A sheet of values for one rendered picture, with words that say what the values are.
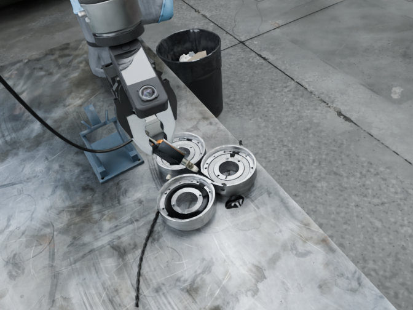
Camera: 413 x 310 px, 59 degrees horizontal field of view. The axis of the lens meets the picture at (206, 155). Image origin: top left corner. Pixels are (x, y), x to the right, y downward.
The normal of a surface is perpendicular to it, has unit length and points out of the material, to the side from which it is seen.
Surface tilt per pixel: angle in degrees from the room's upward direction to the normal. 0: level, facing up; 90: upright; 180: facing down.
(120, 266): 0
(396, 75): 0
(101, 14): 83
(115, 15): 82
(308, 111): 0
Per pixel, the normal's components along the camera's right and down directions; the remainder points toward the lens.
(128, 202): -0.14, -0.69
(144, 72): 0.08, -0.42
